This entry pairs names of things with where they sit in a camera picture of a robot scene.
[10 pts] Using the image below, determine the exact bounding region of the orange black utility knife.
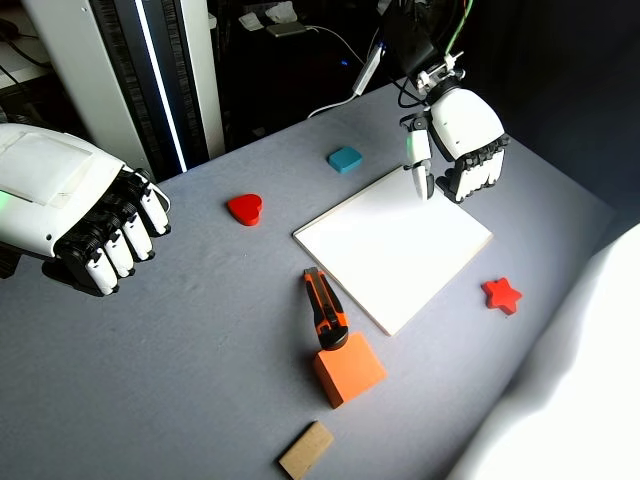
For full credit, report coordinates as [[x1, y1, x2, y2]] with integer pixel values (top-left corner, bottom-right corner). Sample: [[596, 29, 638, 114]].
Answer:
[[302, 267, 350, 351]]

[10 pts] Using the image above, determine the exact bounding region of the white desk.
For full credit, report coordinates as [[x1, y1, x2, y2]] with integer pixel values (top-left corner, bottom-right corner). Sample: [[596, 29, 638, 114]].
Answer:
[[0, 0, 54, 91]]

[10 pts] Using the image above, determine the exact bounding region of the white black equipment rack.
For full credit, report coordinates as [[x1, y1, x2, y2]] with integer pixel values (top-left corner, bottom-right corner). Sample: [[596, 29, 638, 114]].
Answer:
[[22, 0, 226, 176]]

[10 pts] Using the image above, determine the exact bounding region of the red heart block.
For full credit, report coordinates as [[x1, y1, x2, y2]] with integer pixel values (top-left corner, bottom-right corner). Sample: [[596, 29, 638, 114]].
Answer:
[[226, 193, 264, 227]]

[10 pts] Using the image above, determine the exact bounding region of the grey table cloth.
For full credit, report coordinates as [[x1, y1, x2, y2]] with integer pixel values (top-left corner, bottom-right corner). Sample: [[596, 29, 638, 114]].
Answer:
[[0, 82, 619, 480]]

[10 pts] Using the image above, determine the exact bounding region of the silver flat device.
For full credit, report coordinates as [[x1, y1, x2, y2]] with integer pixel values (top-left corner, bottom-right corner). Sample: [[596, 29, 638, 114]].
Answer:
[[264, 21, 309, 39]]

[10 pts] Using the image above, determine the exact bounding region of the white crumpled paper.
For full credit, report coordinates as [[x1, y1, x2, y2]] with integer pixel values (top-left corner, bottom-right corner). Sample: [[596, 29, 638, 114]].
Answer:
[[238, 1, 300, 29]]

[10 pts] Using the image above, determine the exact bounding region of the teal rounded block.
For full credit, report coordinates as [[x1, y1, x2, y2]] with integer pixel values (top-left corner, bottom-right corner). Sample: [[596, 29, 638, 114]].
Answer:
[[327, 145, 364, 175]]

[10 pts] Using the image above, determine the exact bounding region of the white power adapter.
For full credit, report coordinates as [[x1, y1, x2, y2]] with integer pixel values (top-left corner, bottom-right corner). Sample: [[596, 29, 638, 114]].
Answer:
[[352, 42, 387, 97]]

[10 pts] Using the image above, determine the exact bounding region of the white cutting board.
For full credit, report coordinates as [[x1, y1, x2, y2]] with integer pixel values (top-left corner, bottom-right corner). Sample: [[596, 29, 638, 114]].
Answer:
[[292, 164, 495, 337]]

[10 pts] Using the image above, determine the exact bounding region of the orange square block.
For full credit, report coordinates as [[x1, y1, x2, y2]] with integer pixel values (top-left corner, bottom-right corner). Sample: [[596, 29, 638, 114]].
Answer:
[[313, 331, 389, 410]]

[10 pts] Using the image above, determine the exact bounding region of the plain wooden block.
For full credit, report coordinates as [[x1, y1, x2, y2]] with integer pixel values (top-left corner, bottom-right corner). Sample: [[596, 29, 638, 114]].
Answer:
[[278, 420, 335, 480]]

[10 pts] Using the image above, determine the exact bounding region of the red star block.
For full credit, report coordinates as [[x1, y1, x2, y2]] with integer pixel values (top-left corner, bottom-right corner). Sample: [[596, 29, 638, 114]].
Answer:
[[480, 277, 524, 317]]

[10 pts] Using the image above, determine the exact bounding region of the white soft cover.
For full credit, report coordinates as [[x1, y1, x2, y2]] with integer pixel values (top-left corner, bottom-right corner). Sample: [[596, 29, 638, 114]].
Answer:
[[444, 219, 640, 480]]

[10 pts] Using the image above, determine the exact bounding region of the white adapter cable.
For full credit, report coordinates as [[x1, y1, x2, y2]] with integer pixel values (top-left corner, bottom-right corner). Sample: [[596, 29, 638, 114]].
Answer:
[[306, 92, 361, 120]]

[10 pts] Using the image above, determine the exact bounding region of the thin white cable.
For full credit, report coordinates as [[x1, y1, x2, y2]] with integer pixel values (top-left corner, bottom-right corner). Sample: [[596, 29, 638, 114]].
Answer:
[[304, 24, 370, 66]]

